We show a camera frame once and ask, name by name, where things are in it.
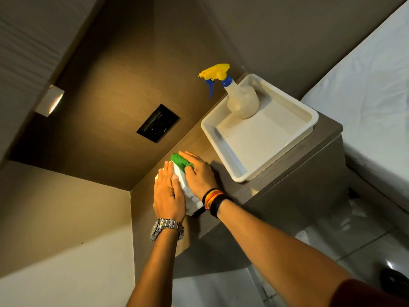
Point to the person's right thumb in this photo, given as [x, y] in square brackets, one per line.
[189, 174]

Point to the black wall socket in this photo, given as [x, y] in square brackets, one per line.
[157, 123]

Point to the person's left forearm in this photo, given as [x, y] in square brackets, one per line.
[156, 271]

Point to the wall reading light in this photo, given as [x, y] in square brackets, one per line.
[49, 100]

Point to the person's left thumb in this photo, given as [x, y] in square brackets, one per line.
[176, 185]

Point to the wide black wristband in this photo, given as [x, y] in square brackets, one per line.
[219, 203]

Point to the person's right forearm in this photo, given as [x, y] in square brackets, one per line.
[281, 252]

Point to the spray bottle with yellow trigger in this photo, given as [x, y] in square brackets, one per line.
[242, 99]

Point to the grey wooden nightstand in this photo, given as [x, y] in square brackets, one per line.
[287, 188]

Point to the person's left hand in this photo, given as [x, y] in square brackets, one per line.
[168, 201]

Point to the bed with white sheet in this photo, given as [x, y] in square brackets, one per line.
[367, 99]

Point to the green cleaning cloth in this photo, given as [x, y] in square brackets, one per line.
[181, 162]

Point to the dark red sleeve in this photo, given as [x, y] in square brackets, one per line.
[367, 295]

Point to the person's right hand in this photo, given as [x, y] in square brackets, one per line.
[201, 177]

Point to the white plastic tray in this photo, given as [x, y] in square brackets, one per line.
[265, 140]

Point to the silver metal wristwatch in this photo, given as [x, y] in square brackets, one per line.
[167, 226]

